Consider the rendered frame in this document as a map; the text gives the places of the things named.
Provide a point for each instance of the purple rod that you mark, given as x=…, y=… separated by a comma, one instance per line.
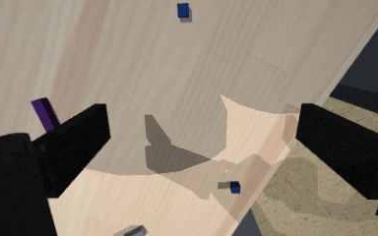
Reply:
x=45, y=113

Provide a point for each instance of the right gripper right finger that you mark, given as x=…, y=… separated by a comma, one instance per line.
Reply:
x=348, y=148

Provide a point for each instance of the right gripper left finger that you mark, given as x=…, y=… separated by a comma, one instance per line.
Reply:
x=61, y=155

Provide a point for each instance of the small blue cube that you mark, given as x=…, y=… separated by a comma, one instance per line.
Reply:
x=235, y=187
x=183, y=10

